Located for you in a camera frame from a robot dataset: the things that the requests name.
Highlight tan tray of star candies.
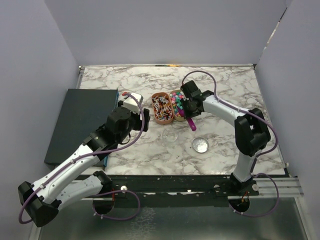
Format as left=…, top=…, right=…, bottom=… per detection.
left=169, top=89, right=185, bottom=122

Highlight purple plastic scoop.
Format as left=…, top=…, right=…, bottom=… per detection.
left=174, top=106, right=197, bottom=132

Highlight pink tray of lollipops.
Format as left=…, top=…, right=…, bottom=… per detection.
left=151, top=92, right=174, bottom=125

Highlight clear glass jar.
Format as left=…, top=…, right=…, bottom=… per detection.
left=161, top=128, right=179, bottom=147

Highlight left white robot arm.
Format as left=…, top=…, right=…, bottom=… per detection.
left=18, top=101, right=150, bottom=227

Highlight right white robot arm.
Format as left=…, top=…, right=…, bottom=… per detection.
left=180, top=80, right=271, bottom=196

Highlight dark blue box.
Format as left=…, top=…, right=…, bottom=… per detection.
left=44, top=89, right=119, bottom=167

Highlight silver jar lid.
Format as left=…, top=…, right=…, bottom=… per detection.
left=192, top=137, right=209, bottom=154

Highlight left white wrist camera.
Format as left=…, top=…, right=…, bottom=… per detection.
left=122, top=92, right=144, bottom=114

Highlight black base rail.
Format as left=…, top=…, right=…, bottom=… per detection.
left=82, top=174, right=261, bottom=208

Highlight aluminium extrusion rail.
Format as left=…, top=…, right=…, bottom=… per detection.
left=252, top=177, right=304, bottom=198

